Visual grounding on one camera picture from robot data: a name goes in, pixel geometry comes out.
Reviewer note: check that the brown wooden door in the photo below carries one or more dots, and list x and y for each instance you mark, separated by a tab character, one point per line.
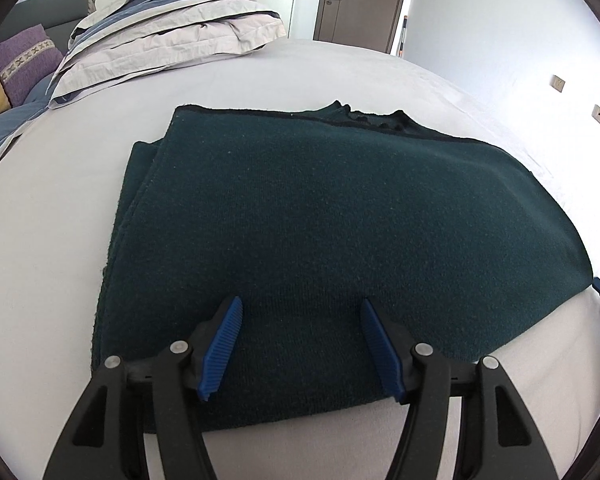
365	5

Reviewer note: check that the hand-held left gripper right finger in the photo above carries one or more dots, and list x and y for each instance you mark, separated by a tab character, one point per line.
382	350

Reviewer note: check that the purple cushion with patterned band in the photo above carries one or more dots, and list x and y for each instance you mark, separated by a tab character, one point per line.
27	87

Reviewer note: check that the blue pillow with white trim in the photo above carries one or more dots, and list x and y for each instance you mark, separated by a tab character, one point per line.
0	130

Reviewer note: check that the folded grey and blue duvet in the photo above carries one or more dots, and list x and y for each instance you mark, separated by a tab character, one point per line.
180	40

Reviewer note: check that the dark grey upholstered headboard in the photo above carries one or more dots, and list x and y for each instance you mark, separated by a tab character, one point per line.
60	15

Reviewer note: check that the thin pole beside door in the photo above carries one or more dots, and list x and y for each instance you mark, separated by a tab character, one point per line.
403	35

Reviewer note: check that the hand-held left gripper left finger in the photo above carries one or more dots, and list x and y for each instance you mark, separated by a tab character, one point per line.
222	350

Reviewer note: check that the dark green knit sweater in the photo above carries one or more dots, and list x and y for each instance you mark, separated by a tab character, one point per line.
305	210

